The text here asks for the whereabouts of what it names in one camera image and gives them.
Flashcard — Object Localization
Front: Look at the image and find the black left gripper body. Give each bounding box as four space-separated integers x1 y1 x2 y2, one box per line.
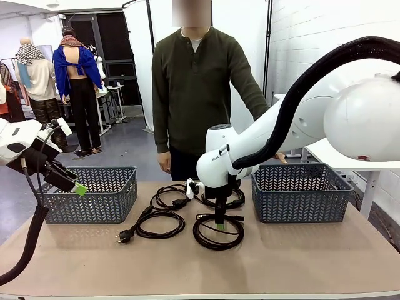
6 137 63 176

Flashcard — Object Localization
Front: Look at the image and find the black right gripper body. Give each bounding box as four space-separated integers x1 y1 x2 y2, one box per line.
202 173 242 204

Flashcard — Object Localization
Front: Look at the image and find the black thin cable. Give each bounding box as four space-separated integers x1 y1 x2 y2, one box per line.
199 184 246 210

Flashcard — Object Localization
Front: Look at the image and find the black USB cable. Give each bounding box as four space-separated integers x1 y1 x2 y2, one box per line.
192 213 245 251

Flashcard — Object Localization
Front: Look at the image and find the black power cable round plug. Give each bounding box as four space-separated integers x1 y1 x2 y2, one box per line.
114 206 186 246

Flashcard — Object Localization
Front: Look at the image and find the person's left forearm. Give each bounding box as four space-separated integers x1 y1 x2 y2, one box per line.
242 81 270 121

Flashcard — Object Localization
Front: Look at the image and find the person's right forearm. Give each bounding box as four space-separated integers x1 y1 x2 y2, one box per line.
153 112 171 154

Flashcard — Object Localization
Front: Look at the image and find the person's right hand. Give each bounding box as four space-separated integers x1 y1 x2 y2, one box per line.
158 151 172 173

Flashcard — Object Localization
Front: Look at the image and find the grey plastic lattice basket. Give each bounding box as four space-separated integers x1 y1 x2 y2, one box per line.
39 165 138 225
251 162 354 224

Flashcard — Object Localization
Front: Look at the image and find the mannequin with cream sweater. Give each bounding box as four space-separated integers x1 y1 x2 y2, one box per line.
14 37 68 151

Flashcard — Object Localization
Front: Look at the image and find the white background desk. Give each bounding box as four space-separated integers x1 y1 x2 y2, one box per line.
95 84 128 135

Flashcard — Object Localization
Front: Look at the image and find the mannequin with blue shirt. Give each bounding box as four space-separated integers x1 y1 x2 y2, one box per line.
52 26 104 156

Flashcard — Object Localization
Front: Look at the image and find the person in green henley shirt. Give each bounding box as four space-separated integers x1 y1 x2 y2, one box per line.
152 26 270 181

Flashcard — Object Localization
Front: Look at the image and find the white and black figure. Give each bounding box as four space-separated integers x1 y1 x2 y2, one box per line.
87 43 107 91

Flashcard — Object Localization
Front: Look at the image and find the large white table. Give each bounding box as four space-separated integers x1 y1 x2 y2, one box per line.
290 137 400 219

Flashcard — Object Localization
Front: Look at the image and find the black light stand pole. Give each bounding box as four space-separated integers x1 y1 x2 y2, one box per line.
262 0 273 98

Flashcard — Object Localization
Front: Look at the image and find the white backdrop panel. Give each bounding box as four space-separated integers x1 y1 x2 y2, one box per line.
123 0 273 134

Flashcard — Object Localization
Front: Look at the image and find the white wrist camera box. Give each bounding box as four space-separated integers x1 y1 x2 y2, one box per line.
51 118 73 136
186 177 204 199

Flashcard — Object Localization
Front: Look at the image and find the black coiled cable angled plug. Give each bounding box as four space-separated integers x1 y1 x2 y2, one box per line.
149 183 197 211

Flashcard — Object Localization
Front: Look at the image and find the black braided cable sleeve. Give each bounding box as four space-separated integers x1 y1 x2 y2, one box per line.
232 36 400 171
0 157 49 287

